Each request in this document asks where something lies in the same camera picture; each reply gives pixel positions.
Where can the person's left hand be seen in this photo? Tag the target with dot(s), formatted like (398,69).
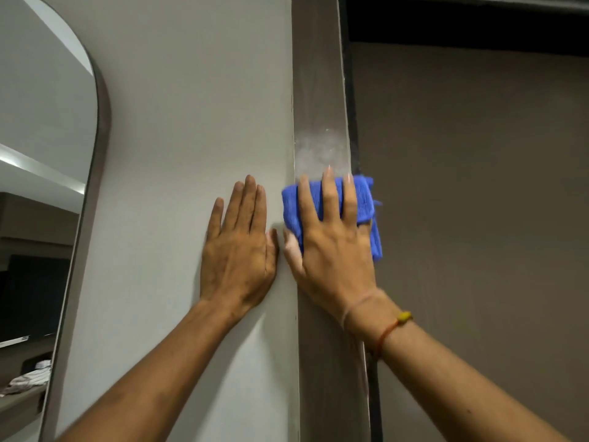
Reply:
(237,266)

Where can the person's right hand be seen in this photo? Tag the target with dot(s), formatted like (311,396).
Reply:
(333,266)

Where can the person's right thumb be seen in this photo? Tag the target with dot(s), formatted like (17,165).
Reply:
(291,250)

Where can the person's left middle finger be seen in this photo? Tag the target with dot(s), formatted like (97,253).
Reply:
(246,202)

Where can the person's left thumb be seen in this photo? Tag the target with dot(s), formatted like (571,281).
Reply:
(272,253)

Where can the person's right middle finger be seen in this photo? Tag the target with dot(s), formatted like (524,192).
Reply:
(330,193)

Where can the person's left little finger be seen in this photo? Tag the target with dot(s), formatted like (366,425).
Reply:
(215,218)

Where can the blue cleaning cloth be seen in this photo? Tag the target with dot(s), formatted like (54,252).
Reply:
(363,207)

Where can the person's left forearm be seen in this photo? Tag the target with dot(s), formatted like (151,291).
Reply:
(152,382)

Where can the person's right forearm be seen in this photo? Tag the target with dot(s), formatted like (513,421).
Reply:
(460,386)

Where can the arched wall mirror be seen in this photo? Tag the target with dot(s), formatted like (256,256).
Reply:
(43,225)

